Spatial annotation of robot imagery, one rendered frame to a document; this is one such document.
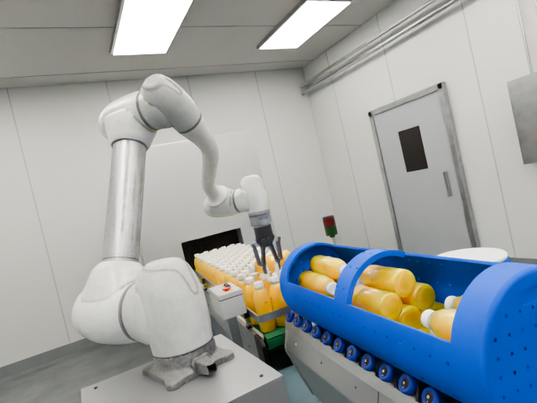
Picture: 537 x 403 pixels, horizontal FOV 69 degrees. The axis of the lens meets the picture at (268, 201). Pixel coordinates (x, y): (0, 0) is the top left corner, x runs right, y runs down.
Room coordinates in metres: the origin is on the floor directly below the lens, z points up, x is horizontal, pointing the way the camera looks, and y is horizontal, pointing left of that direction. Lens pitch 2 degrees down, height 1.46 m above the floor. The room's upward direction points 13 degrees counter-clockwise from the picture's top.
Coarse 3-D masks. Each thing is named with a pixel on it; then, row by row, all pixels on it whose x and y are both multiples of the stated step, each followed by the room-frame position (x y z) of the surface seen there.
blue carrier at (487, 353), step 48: (288, 288) 1.33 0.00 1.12; (336, 288) 1.04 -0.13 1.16; (480, 288) 0.66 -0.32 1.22; (528, 288) 0.65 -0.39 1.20; (384, 336) 0.84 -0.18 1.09; (432, 336) 0.70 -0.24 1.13; (480, 336) 0.61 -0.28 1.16; (528, 336) 0.64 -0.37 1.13; (432, 384) 0.75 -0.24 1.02; (480, 384) 0.61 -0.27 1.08; (528, 384) 0.63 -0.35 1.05
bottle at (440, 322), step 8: (432, 312) 0.81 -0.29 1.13; (440, 312) 0.77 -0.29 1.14; (448, 312) 0.76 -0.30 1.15; (432, 320) 0.78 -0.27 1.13; (440, 320) 0.76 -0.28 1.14; (448, 320) 0.74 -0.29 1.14; (432, 328) 0.78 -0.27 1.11; (440, 328) 0.75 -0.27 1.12; (448, 328) 0.73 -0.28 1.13; (440, 336) 0.76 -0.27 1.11; (448, 336) 0.73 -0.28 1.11
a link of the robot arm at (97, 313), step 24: (120, 120) 1.20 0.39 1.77; (120, 144) 1.19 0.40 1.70; (144, 144) 1.23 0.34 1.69; (120, 168) 1.16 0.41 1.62; (144, 168) 1.21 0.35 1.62; (120, 192) 1.13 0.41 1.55; (120, 216) 1.10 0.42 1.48; (120, 240) 1.08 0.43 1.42; (120, 264) 1.04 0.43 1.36; (96, 288) 1.01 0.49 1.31; (120, 288) 1.00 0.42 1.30; (72, 312) 1.04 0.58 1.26; (96, 312) 0.98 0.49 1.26; (120, 312) 0.95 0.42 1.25; (96, 336) 0.99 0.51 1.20; (120, 336) 0.96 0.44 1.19
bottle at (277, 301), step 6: (270, 282) 1.62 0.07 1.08; (276, 282) 1.60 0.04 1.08; (270, 288) 1.60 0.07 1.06; (276, 288) 1.59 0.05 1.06; (270, 294) 1.60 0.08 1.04; (276, 294) 1.58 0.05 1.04; (276, 300) 1.58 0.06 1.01; (282, 300) 1.58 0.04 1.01; (276, 306) 1.58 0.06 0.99; (282, 306) 1.58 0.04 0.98; (276, 318) 1.59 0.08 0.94; (282, 318) 1.58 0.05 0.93; (276, 324) 1.60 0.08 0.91; (282, 324) 1.58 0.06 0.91
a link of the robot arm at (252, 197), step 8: (248, 176) 1.59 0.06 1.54; (256, 176) 1.59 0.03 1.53; (248, 184) 1.57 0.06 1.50; (256, 184) 1.57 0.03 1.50; (264, 184) 1.61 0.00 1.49; (240, 192) 1.59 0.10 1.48; (248, 192) 1.57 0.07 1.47; (256, 192) 1.56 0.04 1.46; (264, 192) 1.58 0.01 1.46; (240, 200) 1.59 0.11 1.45; (248, 200) 1.57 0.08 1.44; (256, 200) 1.56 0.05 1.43; (264, 200) 1.57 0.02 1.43; (240, 208) 1.60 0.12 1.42; (248, 208) 1.58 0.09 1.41; (256, 208) 1.57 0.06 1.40; (264, 208) 1.58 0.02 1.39
